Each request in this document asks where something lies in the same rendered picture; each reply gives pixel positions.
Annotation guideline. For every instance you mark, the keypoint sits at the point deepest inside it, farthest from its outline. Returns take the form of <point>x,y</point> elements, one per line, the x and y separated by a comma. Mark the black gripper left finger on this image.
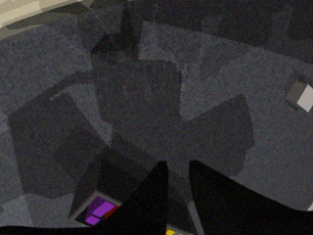
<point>144,213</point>

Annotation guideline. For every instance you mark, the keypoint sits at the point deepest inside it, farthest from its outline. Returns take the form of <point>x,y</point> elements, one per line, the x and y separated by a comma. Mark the beige open tray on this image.
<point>19,15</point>

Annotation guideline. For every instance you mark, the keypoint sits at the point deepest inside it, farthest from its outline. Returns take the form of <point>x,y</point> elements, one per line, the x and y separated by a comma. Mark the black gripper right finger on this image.
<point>227,208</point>

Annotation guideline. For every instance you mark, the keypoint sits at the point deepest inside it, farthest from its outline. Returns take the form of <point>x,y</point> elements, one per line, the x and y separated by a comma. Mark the yellow fuse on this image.
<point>169,231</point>

